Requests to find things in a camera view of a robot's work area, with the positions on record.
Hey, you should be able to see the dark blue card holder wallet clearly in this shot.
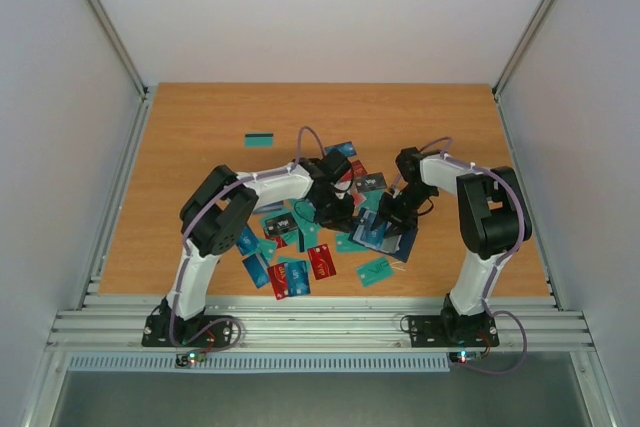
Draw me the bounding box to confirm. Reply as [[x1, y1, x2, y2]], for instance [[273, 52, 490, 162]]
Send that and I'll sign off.
[[348, 209, 418, 263]]

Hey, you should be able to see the red card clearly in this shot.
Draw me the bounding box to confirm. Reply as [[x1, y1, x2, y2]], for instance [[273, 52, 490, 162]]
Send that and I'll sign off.
[[268, 262, 289, 300], [307, 244, 337, 280]]

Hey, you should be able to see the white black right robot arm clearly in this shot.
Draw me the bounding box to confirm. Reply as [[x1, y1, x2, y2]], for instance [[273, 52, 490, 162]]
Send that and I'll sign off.
[[373, 147, 532, 346]]

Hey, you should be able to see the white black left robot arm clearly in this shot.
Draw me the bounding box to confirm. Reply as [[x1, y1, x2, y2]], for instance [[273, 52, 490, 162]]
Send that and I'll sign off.
[[149, 150, 355, 347]]

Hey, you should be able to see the black vip card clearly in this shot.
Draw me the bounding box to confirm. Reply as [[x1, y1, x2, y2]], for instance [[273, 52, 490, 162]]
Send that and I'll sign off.
[[263, 212, 299, 236], [354, 172, 387, 193]]

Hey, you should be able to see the blue VIP card back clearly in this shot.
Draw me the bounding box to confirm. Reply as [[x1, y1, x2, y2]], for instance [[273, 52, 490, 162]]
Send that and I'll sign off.
[[325, 141, 357, 157]]

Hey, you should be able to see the teal VIP card front right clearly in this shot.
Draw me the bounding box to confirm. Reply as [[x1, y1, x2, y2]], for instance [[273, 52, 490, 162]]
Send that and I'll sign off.
[[356, 257, 394, 288]]

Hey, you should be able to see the teal card with magnetic stripe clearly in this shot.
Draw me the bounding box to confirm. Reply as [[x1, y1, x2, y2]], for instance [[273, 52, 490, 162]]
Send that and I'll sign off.
[[244, 132, 274, 148]]

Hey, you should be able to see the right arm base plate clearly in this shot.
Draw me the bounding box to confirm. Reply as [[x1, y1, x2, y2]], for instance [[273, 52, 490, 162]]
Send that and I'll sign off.
[[406, 314, 500, 349]]

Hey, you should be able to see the grey slotted cable duct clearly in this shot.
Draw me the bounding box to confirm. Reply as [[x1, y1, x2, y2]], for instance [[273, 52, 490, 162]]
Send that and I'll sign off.
[[68, 352, 450, 374]]

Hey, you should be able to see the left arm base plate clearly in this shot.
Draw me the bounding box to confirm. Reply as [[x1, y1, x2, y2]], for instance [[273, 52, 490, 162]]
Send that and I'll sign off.
[[141, 315, 237, 349]]

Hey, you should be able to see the aluminium frame post right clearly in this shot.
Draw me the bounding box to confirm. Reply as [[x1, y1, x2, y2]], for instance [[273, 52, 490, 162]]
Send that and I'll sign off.
[[492, 0, 557, 99]]

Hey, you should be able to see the aluminium frame post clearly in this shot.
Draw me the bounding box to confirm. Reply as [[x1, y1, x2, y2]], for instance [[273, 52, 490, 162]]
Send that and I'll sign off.
[[85, 0, 149, 99], [492, 0, 557, 99]]

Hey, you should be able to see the aluminium frame post left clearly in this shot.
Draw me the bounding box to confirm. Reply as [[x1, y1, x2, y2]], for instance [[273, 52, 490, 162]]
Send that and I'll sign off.
[[85, 0, 149, 99]]

